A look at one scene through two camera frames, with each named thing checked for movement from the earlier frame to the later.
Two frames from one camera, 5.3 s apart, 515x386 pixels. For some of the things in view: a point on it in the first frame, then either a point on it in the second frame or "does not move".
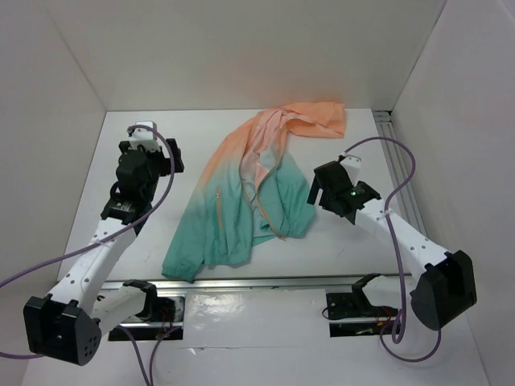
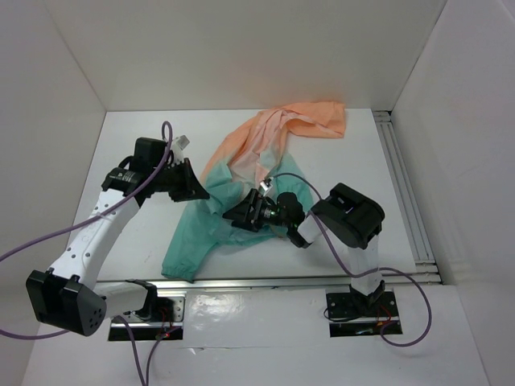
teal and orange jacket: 249,190 does not move
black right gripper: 314,192 to 244,216
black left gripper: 165,162 to 191,189
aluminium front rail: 253,282 does not move
